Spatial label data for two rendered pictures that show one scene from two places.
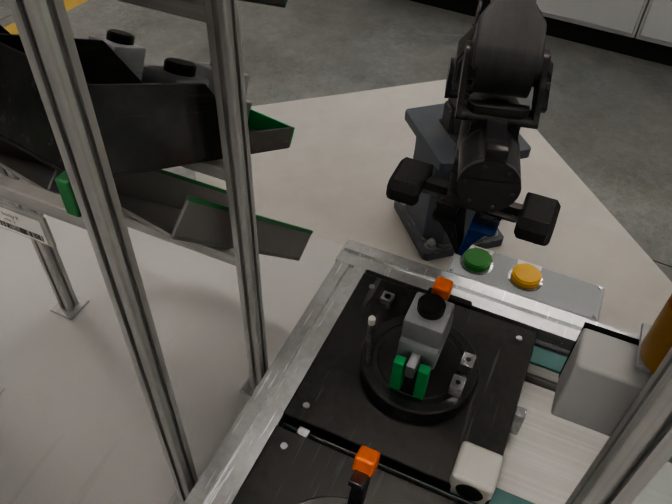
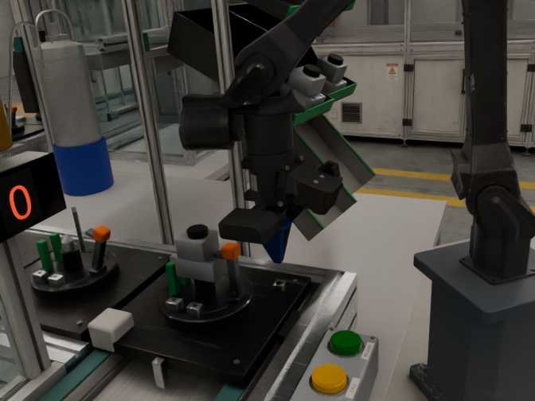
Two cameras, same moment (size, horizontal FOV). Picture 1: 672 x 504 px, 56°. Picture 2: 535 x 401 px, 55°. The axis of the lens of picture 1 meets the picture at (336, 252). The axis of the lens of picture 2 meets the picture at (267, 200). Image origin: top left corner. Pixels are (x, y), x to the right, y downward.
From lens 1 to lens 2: 97 cm
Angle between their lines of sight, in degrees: 77
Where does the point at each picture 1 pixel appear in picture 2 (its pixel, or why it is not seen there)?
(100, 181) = (134, 33)
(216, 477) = (151, 246)
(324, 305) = (279, 269)
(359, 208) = not seen: hidden behind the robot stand
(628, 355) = (18, 160)
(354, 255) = (337, 276)
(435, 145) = (445, 250)
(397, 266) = (329, 299)
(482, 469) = (105, 319)
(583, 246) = not seen: outside the picture
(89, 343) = not seen: hidden behind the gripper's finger
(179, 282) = (336, 251)
